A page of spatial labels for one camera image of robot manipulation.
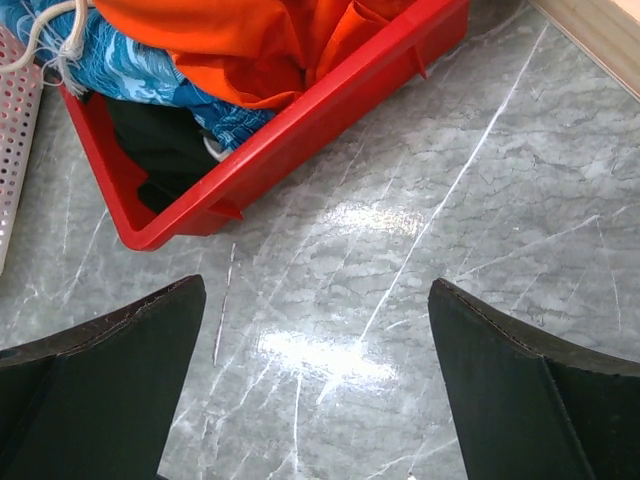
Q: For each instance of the black garment in bin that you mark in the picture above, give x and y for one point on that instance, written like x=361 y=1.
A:
x=166 y=143

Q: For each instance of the orange drawstring shorts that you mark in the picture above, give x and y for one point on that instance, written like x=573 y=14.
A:
x=259 y=54

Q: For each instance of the white perforated laundry basket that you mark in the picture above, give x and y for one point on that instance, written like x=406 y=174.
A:
x=21 y=92

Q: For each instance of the wooden clothes rack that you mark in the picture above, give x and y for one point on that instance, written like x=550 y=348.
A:
x=606 y=30

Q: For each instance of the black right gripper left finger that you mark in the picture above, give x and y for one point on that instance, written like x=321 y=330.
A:
x=96 y=401

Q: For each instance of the red plastic bin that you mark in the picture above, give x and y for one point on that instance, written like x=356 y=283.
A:
x=407 y=46

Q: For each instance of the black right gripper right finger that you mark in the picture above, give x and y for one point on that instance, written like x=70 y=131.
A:
x=527 y=404

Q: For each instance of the blue leaf-patterned shorts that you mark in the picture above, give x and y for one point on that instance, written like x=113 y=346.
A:
x=86 y=53

